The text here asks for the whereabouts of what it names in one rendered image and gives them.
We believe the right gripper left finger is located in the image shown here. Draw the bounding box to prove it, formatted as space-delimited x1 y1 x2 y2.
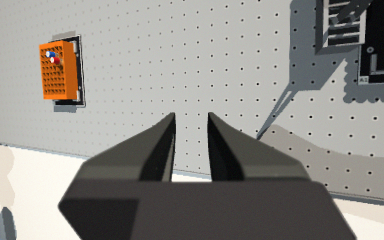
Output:
71 112 176 182

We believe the blue vial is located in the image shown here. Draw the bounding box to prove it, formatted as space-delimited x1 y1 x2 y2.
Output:
46 51 59 58

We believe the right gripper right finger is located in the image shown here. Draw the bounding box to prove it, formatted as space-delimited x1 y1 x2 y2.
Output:
207 112 312 181

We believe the grey perforated base plate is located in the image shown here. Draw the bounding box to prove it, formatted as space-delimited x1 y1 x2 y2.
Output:
0 0 384 201

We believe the orange tube rack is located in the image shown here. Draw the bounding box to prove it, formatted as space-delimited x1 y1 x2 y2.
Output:
39 41 78 99

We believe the red vial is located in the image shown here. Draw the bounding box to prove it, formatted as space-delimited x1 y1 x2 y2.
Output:
50 57 63 64

